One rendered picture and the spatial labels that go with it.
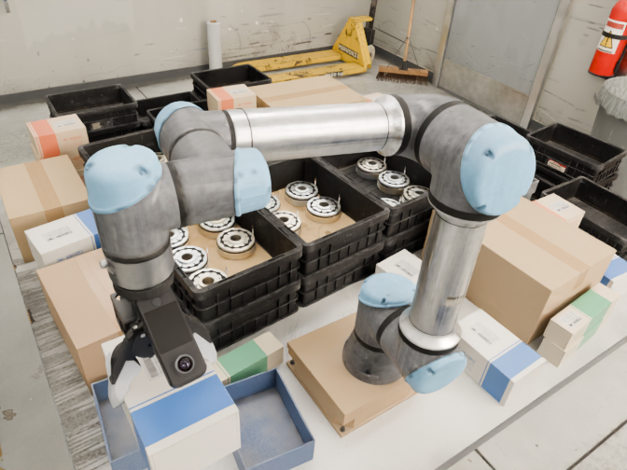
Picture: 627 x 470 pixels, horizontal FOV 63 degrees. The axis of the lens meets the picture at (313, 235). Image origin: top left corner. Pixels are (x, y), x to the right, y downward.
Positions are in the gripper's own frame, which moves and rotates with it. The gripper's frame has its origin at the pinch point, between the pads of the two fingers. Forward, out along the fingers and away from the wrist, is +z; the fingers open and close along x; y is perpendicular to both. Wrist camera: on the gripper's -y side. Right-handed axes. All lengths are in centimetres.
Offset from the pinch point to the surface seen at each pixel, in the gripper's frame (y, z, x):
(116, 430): 25.8, 40.2, 6.8
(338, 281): 37, 37, -60
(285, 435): 6.1, 40.5, -23.6
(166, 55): 383, 87, -133
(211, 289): 33.3, 17.9, -20.2
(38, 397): 104, 110, 25
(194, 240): 63, 28, -28
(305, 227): 54, 28, -58
